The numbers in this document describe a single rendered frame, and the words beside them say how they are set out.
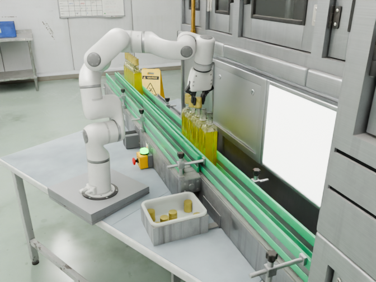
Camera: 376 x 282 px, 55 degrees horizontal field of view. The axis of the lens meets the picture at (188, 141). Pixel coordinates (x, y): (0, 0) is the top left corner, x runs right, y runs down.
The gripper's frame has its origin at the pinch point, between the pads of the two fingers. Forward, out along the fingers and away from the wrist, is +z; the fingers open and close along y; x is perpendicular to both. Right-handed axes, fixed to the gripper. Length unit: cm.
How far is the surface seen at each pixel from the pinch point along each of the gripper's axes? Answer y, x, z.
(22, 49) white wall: 86, -547, 204
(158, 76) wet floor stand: -83, -291, 145
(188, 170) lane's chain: 8.6, 17.0, 25.1
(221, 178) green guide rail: 4.5, 37.1, 13.0
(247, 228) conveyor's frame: 6, 61, 14
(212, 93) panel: -12.5, -9.8, 4.0
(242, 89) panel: -12.5, 13.8, -11.3
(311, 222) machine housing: -16, 67, 12
